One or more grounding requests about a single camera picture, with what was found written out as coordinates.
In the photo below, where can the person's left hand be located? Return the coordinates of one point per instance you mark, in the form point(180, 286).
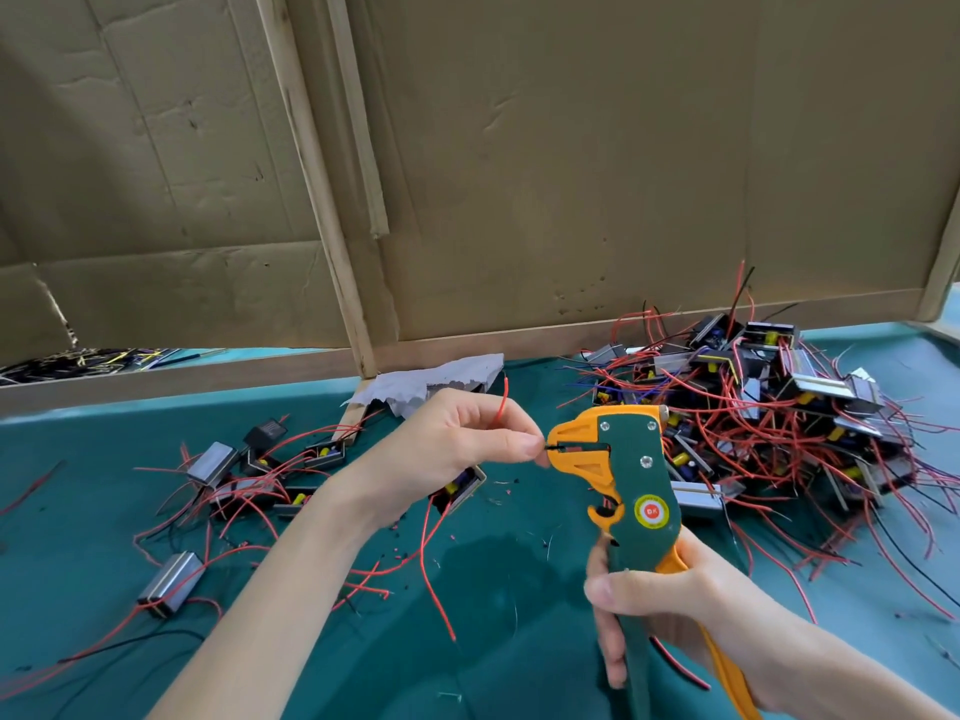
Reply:
point(428, 457)

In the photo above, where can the person's right hand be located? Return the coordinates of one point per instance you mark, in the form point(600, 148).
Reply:
point(705, 607)

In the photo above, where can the grey plastic bag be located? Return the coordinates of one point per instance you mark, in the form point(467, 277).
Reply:
point(428, 385)

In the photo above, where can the person's right forearm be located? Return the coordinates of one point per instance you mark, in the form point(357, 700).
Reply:
point(878, 685)

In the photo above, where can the person's left forearm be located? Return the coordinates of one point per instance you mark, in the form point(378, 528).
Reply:
point(255, 630)

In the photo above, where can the thin wooden strip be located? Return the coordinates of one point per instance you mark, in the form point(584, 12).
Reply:
point(357, 112)

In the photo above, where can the flat grey board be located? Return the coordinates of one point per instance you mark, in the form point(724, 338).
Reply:
point(948, 330)

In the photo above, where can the smooth brown cardboard panel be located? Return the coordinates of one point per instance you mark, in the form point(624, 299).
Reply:
point(660, 142)

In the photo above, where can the creased brown cardboard panel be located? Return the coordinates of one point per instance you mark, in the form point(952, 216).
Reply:
point(135, 142)

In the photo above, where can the long wooden bottom rail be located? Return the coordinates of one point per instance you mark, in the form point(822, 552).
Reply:
point(645, 330)

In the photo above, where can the short wooden bottom rail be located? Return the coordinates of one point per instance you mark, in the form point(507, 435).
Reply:
point(150, 385)

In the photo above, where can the wide wooden post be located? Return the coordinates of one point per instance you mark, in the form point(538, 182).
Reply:
point(315, 172)

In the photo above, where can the wooden corner post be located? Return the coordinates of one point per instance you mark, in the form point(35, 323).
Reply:
point(941, 262)

